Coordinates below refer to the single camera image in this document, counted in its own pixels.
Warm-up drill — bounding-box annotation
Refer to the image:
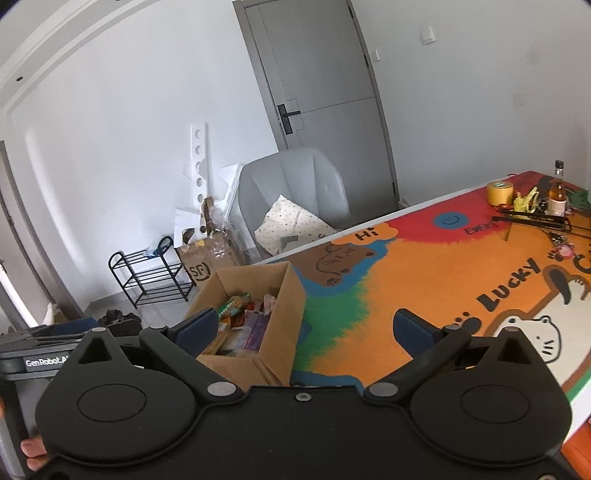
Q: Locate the white foam board with holes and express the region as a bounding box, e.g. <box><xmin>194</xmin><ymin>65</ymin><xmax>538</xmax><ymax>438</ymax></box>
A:
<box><xmin>183</xmin><ymin>122</ymin><xmax>209</xmax><ymax>222</ymax></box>

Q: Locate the dark clothing pile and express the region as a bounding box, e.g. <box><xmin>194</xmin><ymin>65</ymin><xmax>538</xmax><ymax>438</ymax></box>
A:
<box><xmin>98</xmin><ymin>309</ymin><xmax>141</xmax><ymax>337</ymax></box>

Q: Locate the person's left hand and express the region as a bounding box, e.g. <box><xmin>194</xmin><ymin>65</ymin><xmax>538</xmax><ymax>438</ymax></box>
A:
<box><xmin>21</xmin><ymin>438</ymin><xmax>51</xmax><ymax>472</ymax></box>

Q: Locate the grey door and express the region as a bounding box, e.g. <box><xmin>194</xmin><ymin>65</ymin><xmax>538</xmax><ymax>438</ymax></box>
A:
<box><xmin>233</xmin><ymin>0</ymin><xmax>400</xmax><ymax>227</ymax></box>

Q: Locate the black shoe rack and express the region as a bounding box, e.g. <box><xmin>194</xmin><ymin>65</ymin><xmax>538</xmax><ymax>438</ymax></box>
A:
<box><xmin>108</xmin><ymin>236</ymin><xmax>195</xmax><ymax>309</ymax></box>

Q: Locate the brown cardboard box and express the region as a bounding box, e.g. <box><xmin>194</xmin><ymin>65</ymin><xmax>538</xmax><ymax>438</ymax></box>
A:
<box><xmin>185</xmin><ymin>261</ymin><xmax>307</xmax><ymax>387</ymax></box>

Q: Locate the black door handle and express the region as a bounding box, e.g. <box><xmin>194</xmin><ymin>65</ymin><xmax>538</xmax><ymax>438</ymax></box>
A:
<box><xmin>277</xmin><ymin>104</ymin><xmax>302</xmax><ymax>134</ymax></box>

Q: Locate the glass bottle with amber liquid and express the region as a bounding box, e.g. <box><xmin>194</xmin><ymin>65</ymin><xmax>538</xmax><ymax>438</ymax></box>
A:
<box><xmin>549</xmin><ymin>160</ymin><xmax>568</xmax><ymax>217</ymax></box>

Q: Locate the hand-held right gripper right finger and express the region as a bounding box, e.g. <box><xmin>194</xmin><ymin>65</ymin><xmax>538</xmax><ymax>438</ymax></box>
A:
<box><xmin>363</xmin><ymin>309</ymin><xmax>550</xmax><ymax>403</ymax></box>

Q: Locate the grey chair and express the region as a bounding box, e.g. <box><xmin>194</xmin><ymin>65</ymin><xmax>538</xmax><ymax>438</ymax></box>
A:
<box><xmin>228</xmin><ymin>147</ymin><xmax>351</xmax><ymax>259</ymax></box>

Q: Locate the yellow tape roll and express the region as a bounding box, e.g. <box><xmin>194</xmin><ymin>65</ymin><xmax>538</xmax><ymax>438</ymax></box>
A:
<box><xmin>487</xmin><ymin>181</ymin><xmax>515</xmax><ymax>207</ymax></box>

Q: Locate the yellow toy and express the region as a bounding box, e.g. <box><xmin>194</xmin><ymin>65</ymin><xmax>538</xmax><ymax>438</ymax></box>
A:
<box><xmin>512</xmin><ymin>187</ymin><xmax>541</xmax><ymax>215</ymax></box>

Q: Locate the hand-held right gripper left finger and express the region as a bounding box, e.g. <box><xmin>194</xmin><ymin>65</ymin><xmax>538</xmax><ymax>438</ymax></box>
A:
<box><xmin>71</xmin><ymin>308</ymin><xmax>243</xmax><ymax>403</ymax></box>

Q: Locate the white foam sheet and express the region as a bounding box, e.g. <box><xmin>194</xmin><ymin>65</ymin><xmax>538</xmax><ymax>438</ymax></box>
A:
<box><xmin>219</xmin><ymin>162</ymin><xmax>244</xmax><ymax>204</ymax></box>

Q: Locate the crumpled clear plastic wrap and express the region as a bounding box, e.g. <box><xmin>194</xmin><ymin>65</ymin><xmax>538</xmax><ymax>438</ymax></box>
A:
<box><xmin>201</xmin><ymin>196</ymin><xmax>232</xmax><ymax>241</ymax></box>

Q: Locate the colourful cartoon table mat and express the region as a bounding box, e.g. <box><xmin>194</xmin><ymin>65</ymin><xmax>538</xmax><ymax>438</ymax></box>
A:
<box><xmin>290</xmin><ymin>171</ymin><xmax>591</xmax><ymax>402</ymax></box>

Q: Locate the pink keychain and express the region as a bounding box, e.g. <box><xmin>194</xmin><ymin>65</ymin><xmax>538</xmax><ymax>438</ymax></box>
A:
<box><xmin>547</xmin><ymin>233</ymin><xmax>575</xmax><ymax>260</ymax></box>

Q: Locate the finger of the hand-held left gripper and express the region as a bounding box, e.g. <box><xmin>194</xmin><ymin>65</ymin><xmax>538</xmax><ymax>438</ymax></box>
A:
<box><xmin>0</xmin><ymin>323</ymin><xmax>95</xmax><ymax>346</ymax></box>

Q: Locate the black folded stand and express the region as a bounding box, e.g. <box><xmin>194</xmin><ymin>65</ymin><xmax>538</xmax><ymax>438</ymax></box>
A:
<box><xmin>492</xmin><ymin>215</ymin><xmax>573</xmax><ymax>232</ymax></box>

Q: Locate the grey door frame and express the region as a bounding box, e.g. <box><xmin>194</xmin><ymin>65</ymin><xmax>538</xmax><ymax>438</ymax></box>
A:
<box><xmin>0</xmin><ymin>141</ymin><xmax>84</xmax><ymax>324</ymax></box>

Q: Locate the printed cardboard box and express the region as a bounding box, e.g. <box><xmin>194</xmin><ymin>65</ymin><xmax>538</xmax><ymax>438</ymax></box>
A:
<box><xmin>175</xmin><ymin>231</ymin><xmax>243</xmax><ymax>287</ymax></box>

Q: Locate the dotted cream cushion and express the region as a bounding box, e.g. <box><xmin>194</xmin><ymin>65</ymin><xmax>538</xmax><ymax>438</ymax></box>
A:
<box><xmin>255</xmin><ymin>195</ymin><xmax>338</xmax><ymax>256</ymax></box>

